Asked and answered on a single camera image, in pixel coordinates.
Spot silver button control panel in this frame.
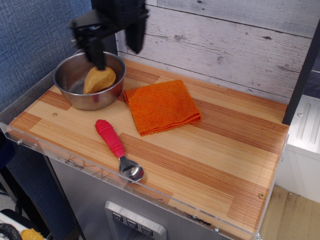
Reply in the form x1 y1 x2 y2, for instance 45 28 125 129
104 200 167 240

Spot clear acrylic table guard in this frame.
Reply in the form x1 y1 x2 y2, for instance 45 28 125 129
4 59 288 240

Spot dark right frame post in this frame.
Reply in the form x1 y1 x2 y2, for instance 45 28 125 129
282 21 320 126

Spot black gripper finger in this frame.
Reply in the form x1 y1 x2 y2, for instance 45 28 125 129
83 39 105 70
125 20 146 54

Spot stainless steel bowl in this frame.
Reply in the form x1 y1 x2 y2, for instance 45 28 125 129
53 52 126 111

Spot yellow black object bottom left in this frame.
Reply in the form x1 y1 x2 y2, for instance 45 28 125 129
0 223 45 240

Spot white side cabinet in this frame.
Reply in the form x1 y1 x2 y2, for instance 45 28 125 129
275 95 320 203

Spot tan toy food piece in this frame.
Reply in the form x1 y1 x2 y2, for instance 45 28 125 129
83 67 116 95

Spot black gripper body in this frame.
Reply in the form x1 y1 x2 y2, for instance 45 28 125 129
68 0 148 48

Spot orange folded cloth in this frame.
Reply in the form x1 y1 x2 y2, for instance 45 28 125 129
123 80 202 136

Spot steel toy appliance front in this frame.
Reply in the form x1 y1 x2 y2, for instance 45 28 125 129
47 157 224 240

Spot red handled metal spoon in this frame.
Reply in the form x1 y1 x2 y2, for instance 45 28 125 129
95 119 144 183

